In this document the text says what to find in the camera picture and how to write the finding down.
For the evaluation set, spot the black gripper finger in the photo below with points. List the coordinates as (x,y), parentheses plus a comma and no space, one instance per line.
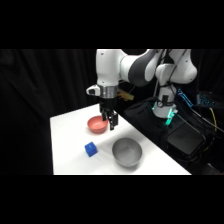
(113,121)
(105,115)

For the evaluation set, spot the blue electronics box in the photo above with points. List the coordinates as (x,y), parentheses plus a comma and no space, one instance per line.
(206,100)

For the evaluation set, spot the blue clamp device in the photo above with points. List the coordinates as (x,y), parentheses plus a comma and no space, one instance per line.
(184,96)

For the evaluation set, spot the green base light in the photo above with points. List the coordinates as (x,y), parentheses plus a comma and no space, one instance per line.
(168,116)

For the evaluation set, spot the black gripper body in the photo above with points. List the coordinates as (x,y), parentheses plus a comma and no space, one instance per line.
(108,104)

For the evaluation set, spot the black curtain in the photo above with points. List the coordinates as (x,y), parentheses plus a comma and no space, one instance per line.
(40,86)

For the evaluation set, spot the black robot stand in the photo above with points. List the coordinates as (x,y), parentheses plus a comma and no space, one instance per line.
(173,136)

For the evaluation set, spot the pink bowl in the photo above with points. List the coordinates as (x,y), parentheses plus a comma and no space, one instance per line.
(97,125)

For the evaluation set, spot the blue cube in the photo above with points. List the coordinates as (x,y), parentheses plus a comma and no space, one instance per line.
(91,148)

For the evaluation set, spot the grey metal bowl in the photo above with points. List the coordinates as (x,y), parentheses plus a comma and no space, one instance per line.
(127,152)

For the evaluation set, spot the tan bracket on wrist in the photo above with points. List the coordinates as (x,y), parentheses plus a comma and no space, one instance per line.
(126,95)

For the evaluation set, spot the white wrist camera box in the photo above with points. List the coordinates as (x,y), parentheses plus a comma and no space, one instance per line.
(93,90)

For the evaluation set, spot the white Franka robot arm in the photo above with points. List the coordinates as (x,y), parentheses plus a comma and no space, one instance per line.
(108,68)

